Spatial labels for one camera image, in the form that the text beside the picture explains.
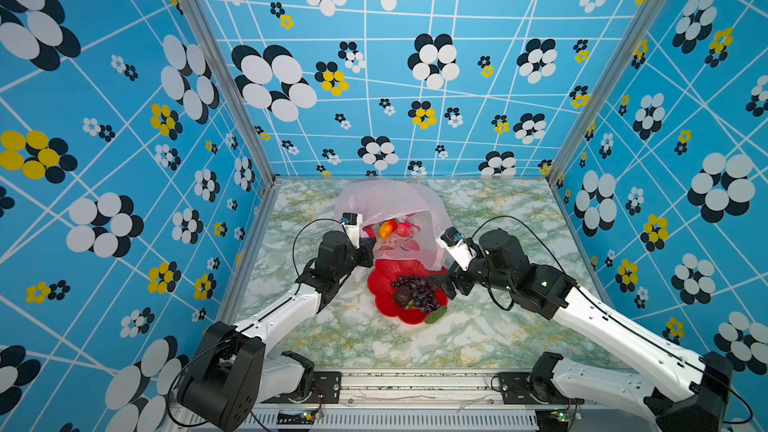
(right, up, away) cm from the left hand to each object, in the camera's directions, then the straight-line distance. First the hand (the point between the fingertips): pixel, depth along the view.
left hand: (378, 238), depth 84 cm
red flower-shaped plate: (0, -14, +6) cm, 15 cm away
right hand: (+16, -5, -11) cm, 20 cm away
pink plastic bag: (+7, +6, 0) cm, 9 cm away
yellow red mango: (+2, +2, +17) cm, 17 cm away
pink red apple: (+8, +1, +15) cm, 17 cm away
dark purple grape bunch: (+13, -16, +1) cm, 20 cm away
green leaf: (+16, -21, -4) cm, 26 cm away
